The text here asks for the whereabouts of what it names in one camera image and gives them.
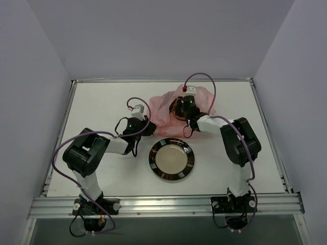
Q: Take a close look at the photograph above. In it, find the pink plastic bag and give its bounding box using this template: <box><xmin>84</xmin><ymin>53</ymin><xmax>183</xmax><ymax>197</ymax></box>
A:
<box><xmin>149</xmin><ymin>85</ymin><xmax>216</xmax><ymax>137</ymax></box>

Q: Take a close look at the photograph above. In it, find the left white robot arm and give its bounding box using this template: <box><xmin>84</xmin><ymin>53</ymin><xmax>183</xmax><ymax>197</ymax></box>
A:
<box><xmin>62</xmin><ymin>117</ymin><xmax>156</xmax><ymax>214</ymax></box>

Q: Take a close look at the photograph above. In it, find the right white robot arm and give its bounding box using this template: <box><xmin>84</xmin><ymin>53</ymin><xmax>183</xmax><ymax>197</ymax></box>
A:
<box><xmin>174</xmin><ymin>95</ymin><xmax>262</xmax><ymax>211</ymax></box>

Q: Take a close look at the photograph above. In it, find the black rimmed ceramic plate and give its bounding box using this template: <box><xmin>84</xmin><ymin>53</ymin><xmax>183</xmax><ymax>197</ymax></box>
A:
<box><xmin>148</xmin><ymin>138</ymin><xmax>195</xmax><ymax>181</ymax></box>

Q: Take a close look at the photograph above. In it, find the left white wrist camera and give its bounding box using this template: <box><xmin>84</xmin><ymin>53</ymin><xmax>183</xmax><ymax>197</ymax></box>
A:
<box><xmin>130</xmin><ymin>105</ymin><xmax>145</xmax><ymax>120</ymax></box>

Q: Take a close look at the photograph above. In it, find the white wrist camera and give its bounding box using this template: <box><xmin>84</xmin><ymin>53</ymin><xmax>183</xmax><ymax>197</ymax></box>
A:
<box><xmin>130</xmin><ymin>105</ymin><xmax>145</xmax><ymax>120</ymax></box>
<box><xmin>182</xmin><ymin>85</ymin><xmax>197</xmax><ymax>96</ymax></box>

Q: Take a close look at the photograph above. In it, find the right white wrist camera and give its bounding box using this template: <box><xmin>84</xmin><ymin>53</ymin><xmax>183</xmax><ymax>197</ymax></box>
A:
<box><xmin>182</xmin><ymin>85</ymin><xmax>197</xmax><ymax>96</ymax></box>

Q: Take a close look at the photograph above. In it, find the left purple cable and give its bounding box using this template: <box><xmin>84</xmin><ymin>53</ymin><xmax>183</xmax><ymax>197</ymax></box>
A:
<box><xmin>52</xmin><ymin>97</ymin><xmax>153</xmax><ymax>233</ymax></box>

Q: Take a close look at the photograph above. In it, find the purple cable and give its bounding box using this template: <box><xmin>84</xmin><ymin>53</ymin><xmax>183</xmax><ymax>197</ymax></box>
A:
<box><xmin>52</xmin><ymin>97</ymin><xmax>153</xmax><ymax>233</ymax></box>
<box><xmin>183</xmin><ymin>73</ymin><xmax>258</xmax><ymax>229</ymax></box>

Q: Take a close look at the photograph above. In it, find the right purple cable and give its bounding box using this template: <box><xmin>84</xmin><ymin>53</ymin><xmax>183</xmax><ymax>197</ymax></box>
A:
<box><xmin>183</xmin><ymin>73</ymin><xmax>258</xmax><ymax>229</ymax></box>

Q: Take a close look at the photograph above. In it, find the aluminium front rail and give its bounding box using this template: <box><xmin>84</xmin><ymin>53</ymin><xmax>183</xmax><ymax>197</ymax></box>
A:
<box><xmin>28</xmin><ymin>193</ymin><xmax>305</xmax><ymax>219</ymax></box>

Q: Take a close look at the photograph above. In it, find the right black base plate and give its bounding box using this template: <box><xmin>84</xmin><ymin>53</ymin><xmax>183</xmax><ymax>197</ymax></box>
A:
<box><xmin>211</xmin><ymin>195</ymin><xmax>257</xmax><ymax>214</ymax></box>

